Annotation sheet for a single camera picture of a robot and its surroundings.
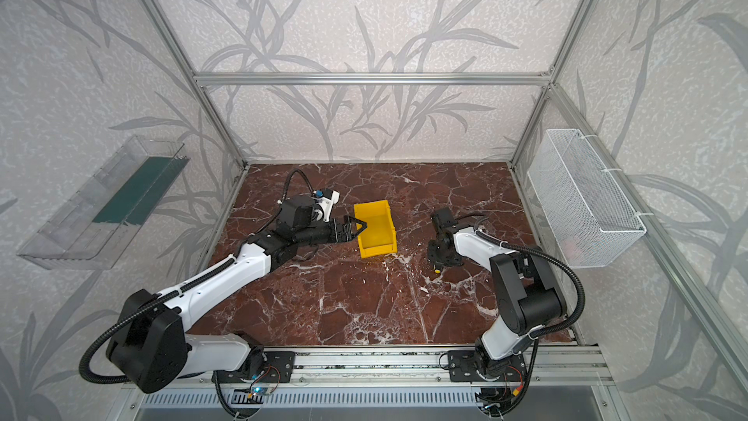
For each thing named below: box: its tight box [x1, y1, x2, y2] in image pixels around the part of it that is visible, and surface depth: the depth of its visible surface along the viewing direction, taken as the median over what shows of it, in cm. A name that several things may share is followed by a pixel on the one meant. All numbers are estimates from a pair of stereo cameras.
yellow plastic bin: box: [353, 198, 398, 259], surface depth 98 cm
